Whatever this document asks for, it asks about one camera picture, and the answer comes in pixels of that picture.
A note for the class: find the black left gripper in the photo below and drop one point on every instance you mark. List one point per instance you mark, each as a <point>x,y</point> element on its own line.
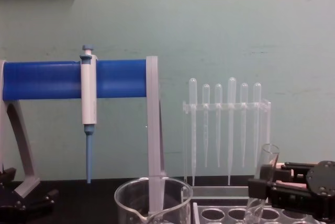
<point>9,197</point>

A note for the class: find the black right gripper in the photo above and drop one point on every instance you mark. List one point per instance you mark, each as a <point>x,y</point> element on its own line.
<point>324,182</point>

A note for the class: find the clear glass test tube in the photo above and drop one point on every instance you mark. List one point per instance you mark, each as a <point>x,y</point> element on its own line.
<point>267,156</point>

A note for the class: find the clear test tube rack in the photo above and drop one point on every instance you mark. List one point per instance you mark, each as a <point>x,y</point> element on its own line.
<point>199,211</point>

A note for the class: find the clear acrylic pipette rack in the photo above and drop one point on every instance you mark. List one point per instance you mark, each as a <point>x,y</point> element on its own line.
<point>225,106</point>

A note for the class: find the short clear plastic transfer pipette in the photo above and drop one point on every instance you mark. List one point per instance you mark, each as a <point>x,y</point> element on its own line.
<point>244,94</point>
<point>206,94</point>
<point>218,94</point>

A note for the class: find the long clear plastic transfer pipette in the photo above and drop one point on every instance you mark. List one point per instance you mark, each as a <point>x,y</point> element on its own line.
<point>231,90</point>
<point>193,90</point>

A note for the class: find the clear glass beaker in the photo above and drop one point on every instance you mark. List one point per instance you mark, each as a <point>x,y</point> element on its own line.
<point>125,203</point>

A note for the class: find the blue and grey pipette stand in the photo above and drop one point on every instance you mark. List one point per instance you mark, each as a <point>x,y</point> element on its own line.
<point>47,80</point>

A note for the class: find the white and blue micropipette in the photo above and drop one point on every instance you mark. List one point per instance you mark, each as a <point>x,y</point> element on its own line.
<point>88,95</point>

